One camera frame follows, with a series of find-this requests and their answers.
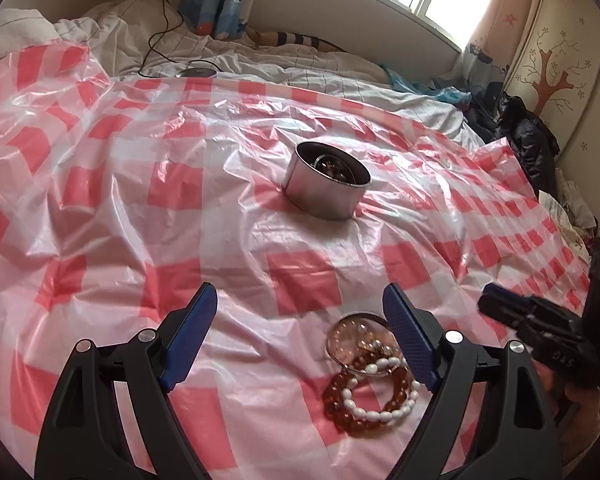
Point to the round grey device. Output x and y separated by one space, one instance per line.
196 71

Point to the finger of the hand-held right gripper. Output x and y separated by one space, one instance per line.
507 294
497 312

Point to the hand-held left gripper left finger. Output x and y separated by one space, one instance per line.
190 340

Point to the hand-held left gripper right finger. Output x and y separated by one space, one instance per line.
410 340

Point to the striped pillow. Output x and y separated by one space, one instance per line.
300 42

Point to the red white checked plastic sheet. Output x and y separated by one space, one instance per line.
155 210

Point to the black jacket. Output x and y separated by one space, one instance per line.
525 140

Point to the blue plastic bag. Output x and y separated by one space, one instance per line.
442 94

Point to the round metal tin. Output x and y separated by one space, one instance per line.
325 192

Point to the person's right hand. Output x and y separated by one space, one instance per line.
582 407

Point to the white striped bed sheet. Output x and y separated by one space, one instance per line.
260 60

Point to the boat print curtain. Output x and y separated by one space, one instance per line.
485 45

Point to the wardrobe with tree decoration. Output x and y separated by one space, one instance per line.
570 75

